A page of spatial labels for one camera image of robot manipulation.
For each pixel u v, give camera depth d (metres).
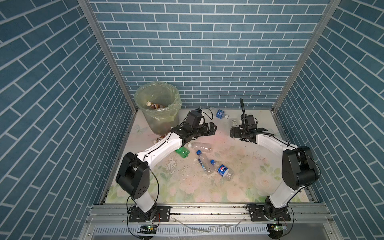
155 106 1.03
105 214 0.76
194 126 0.65
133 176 0.44
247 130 0.74
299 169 0.48
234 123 1.05
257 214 0.73
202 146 0.93
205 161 0.92
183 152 0.91
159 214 0.72
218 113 1.12
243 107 0.79
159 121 0.97
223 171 0.83
